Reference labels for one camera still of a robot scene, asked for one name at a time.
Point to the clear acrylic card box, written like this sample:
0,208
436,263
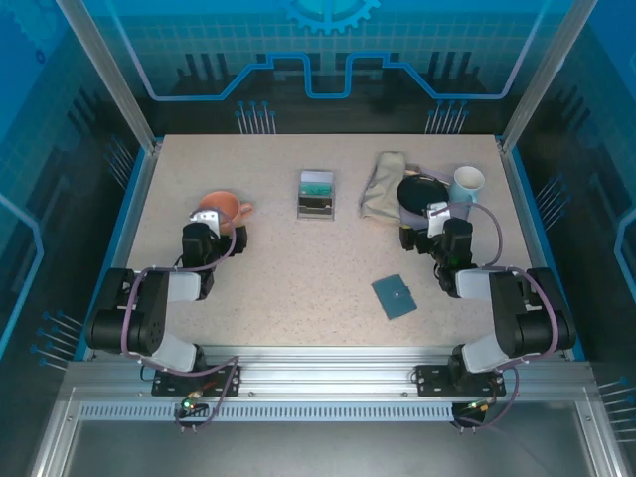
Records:
318,213

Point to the white plastic card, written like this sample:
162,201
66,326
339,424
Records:
318,176

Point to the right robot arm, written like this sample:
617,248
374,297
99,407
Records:
522,318

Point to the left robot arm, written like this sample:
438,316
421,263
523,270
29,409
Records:
159,318

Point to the black VIP card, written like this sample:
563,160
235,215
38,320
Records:
315,202

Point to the teal green card stack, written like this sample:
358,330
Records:
318,189

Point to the lavender mat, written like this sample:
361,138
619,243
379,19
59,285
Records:
408,218

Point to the orange ceramic cup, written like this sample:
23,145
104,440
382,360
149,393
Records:
221,201

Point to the black round plate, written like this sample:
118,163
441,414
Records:
420,191

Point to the beige cloth pouch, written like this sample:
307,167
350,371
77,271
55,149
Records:
382,189

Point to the wooden spoon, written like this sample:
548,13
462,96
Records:
422,175

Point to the light blue mug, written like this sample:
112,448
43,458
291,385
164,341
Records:
467,181

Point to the grey metal front panel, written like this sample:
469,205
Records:
323,447

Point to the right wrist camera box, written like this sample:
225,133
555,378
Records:
439,211

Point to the blue-edged aluminium side rail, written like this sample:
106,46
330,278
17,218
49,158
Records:
532,238
128,238

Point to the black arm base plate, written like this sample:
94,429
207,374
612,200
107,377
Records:
429,382
164,385

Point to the aluminium mounting rail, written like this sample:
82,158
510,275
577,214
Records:
323,372

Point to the aluminium frame post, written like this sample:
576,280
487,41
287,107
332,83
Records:
109,74
546,74

